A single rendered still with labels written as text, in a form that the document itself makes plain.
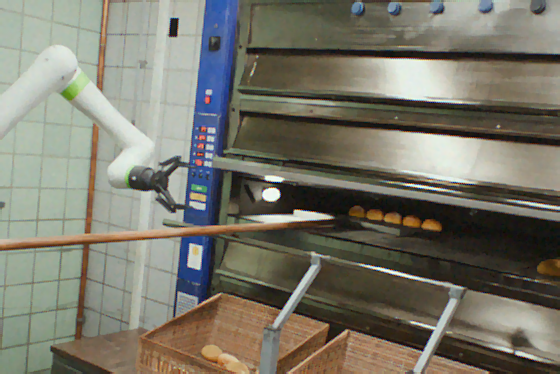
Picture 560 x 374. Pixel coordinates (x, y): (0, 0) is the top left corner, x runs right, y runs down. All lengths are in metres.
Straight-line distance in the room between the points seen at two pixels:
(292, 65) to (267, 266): 0.82
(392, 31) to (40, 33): 1.60
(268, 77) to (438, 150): 0.79
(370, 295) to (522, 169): 0.70
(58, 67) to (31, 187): 1.12
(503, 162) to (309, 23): 0.95
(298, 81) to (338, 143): 0.30
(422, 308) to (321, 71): 0.98
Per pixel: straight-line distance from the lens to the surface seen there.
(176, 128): 3.25
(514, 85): 2.49
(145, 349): 2.73
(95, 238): 2.06
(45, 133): 3.47
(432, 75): 2.60
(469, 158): 2.52
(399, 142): 2.63
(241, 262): 3.00
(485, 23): 2.58
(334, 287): 2.75
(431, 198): 2.40
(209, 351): 2.97
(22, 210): 3.45
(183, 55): 3.27
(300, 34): 2.92
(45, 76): 2.45
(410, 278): 2.19
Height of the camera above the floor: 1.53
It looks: 8 degrees down
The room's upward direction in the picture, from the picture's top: 7 degrees clockwise
